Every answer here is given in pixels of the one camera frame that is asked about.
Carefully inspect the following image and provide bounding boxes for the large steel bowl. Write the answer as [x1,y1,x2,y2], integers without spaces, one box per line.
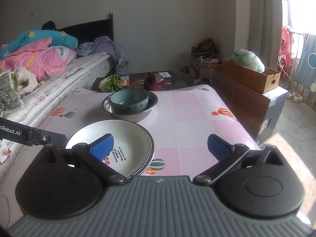
[101,89,159,122]

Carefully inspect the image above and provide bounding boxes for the teal ceramic bowl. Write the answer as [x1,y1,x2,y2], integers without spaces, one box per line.
[110,89,149,114]

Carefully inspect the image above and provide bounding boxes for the green leaf cushion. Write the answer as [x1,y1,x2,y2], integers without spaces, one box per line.
[0,71,23,117]

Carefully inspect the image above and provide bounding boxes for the white plate red text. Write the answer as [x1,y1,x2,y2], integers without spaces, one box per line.
[66,120,138,176]

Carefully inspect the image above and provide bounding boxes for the white fluffy towel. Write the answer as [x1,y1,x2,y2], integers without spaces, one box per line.
[11,67,38,96]

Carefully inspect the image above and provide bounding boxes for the large brown carton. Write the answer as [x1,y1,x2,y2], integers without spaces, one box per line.
[212,72,288,144]

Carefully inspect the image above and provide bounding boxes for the pink balloon tablecloth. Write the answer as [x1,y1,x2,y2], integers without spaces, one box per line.
[0,83,262,228]

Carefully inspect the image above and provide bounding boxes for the lower white plate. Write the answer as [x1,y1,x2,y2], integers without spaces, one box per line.
[125,125,154,178]

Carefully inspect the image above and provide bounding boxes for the white quilted mattress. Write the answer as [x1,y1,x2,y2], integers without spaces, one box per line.
[0,52,112,178]

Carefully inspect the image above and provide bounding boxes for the green bok choy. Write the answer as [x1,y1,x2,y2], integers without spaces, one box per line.
[99,74,123,93]

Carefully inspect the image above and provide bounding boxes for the pink quilt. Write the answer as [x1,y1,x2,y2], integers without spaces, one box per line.
[1,37,76,82]

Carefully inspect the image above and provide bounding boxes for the brown cardboard tray box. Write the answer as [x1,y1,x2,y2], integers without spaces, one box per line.
[223,60,281,94]

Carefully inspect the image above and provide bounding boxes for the white shoes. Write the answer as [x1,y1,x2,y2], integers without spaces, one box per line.
[287,90,303,103]

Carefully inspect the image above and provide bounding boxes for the open cardboard box clutter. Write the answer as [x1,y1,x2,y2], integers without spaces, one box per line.
[181,38,223,85]

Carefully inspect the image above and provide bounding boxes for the red cabbage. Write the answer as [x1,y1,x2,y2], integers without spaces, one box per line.
[144,72,165,91]

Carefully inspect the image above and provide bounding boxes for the white plastic bag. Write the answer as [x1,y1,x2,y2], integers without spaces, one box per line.
[231,49,265,73]

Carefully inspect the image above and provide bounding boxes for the teal blanket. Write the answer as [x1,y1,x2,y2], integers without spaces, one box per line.
[1,30,78,59]

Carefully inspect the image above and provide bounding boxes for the blue hanging towel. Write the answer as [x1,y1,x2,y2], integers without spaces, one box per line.
[293,34,315,92]

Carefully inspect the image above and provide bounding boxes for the grey crumpled clothes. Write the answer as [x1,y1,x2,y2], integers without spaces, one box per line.
[75,36,126,75]

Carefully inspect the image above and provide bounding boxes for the pink hanging clothes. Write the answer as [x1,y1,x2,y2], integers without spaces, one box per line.
[278,26,293,69]

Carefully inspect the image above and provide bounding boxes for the black headboard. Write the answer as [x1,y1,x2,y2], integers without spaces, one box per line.
[42,11,115,44]

